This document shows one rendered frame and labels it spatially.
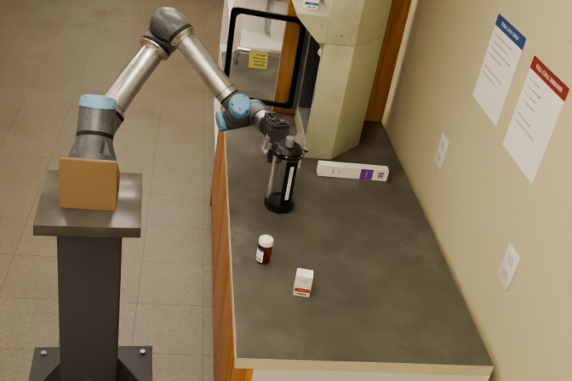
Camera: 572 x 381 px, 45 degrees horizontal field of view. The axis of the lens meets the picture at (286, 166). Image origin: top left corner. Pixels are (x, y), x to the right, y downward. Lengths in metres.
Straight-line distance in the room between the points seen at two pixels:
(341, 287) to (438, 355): 0.34
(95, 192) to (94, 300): 0.42
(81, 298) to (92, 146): 0.56
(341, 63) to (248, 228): 0.71
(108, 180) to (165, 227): 1.60
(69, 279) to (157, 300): 0.99
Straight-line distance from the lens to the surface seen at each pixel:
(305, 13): 2.44
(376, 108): 3.05
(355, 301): 2.05
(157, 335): 3.18
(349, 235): 2.30
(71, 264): 2.38
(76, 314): 2.52
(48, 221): 2.23
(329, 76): 2.53
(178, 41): 2.39
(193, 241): 3.70
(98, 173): 2.20
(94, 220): 2.23
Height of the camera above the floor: 2.26
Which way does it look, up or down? 30 degrees down
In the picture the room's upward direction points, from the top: 10 degrees clockwise
